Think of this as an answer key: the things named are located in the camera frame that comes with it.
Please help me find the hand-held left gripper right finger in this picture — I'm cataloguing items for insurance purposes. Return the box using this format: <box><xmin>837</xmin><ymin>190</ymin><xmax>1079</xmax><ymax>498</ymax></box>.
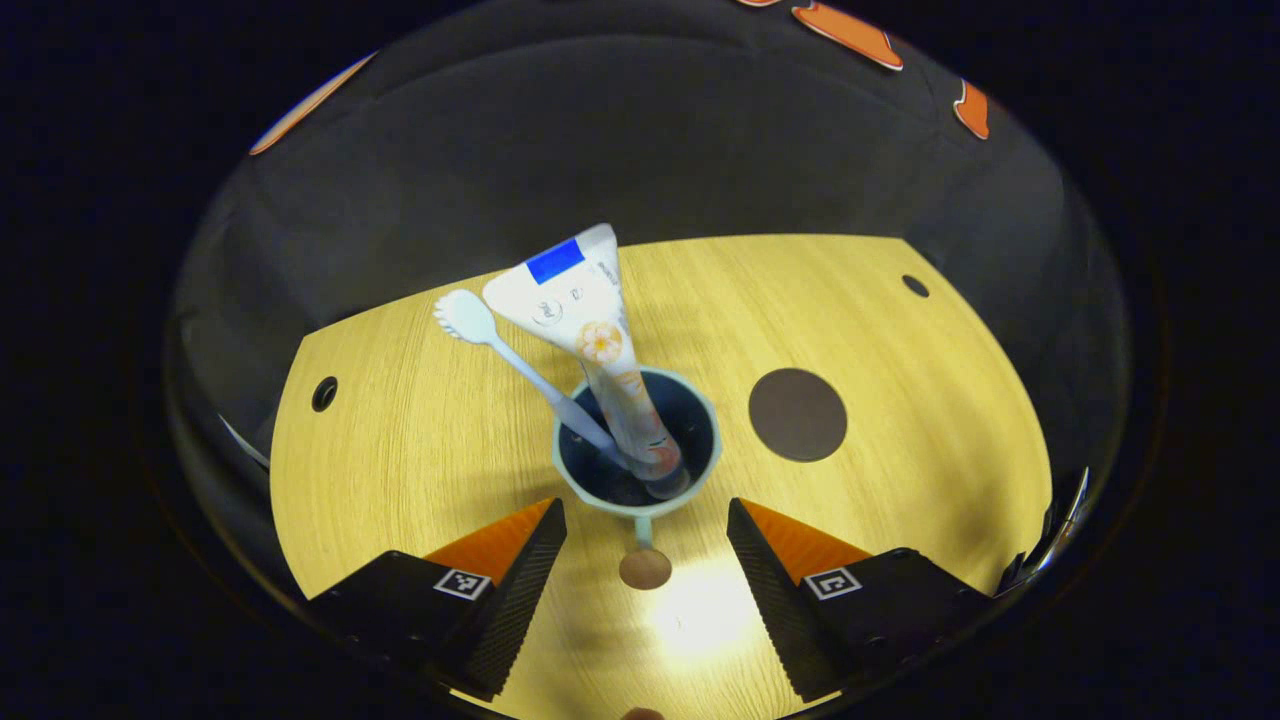
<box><xmin>726</xmin><ymin>497</ymin><xmax>1001</xmax><ymax>704</ymax></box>

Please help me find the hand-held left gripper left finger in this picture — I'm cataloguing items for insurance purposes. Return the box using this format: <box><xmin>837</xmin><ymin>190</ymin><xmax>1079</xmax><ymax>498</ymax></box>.
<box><xmin>305</xmin><ymin>497</ymin><xmax>568</xmax><ymax>701</ymax></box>

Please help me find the light blue cup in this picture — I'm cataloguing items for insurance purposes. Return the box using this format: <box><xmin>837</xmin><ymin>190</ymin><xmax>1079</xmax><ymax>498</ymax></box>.
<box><xmin>551</xmin><ymin>366</ymin><xmax>723</xmax><ymax>591</ymax></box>

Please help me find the white toothbrush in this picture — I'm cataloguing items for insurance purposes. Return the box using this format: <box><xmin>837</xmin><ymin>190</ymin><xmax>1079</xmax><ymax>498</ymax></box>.
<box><xmin>433</xmin><ymin>289</ymin><xmax>641</xmax><ymax>471</ymax></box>

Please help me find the white toothpaste tube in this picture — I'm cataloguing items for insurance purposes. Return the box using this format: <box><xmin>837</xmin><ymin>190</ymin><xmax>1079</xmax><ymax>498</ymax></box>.
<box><xmin>482</xmin><ymin>223</ymin><xmax>693</xmax><ymax>501</ymax></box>

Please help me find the black backdrop cloth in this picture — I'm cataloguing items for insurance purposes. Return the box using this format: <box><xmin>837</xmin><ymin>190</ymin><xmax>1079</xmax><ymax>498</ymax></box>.
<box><xmin>165</xmin><ymin>0</ymin><xmax>1136</xmax><ymax>601</ymax></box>

